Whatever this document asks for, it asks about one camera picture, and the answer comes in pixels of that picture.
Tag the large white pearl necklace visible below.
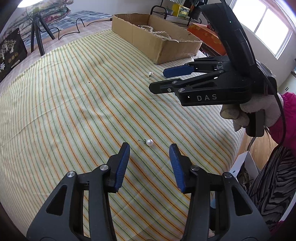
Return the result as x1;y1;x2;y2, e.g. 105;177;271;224
138;24;180;43

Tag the pink sleeve forearm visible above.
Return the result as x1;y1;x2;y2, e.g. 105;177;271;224
268;92;296;149

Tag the grey gloved right hand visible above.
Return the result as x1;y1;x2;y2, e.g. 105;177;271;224
220;94;281;132

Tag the brown cardboard box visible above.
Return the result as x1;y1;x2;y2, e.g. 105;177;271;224
112;13;202;65

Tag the window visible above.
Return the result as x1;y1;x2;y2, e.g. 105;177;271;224
230;1;292;59

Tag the yellow green box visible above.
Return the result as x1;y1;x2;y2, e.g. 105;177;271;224
171;3;190;19

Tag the black clothes rack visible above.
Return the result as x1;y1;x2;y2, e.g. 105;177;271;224
149;1;204;28

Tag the yellow striped cloth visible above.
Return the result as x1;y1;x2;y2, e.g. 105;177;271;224
1;30;244;240

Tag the pink checkered blanket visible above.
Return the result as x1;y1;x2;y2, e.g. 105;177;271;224
1;19;112;95

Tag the floral folded quilt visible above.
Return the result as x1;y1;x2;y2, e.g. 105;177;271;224
21;0;75;24

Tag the black tripod stand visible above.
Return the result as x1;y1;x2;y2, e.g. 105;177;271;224
30;11;55;56

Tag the black snack bag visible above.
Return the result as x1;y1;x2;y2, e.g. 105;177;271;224
0;28;28;81

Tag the black power cable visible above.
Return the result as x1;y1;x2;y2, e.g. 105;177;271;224
41;17;114;40

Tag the white ring light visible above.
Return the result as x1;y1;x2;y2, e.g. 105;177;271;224
18;0;42;8

